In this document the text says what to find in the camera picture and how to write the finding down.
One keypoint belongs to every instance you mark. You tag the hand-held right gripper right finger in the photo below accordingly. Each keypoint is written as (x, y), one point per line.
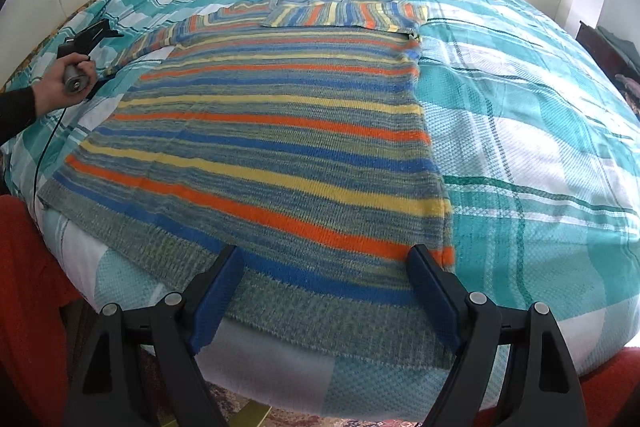
(435, 292)

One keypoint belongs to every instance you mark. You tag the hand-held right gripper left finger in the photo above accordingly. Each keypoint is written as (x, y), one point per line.
(220, 292)

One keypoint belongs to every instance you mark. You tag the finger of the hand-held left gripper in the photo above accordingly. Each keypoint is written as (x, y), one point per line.
(102, 32)
(100, 88)

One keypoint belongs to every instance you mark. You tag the striped knitted sweater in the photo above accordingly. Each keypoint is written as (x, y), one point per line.
(275, 132)

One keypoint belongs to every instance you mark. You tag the person's left forearm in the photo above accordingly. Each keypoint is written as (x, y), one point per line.
(17, 112)

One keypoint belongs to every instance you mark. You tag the pile of clothes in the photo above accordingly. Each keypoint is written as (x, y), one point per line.
(625, 72)

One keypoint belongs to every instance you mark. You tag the person's left hand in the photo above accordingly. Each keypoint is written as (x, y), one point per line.
(47, 94)

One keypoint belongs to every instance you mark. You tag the teal checked bedspread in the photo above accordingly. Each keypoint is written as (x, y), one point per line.
(525, 132)

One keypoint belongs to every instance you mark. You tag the dark wooden cabinet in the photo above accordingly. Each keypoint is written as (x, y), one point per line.
(592, 42)

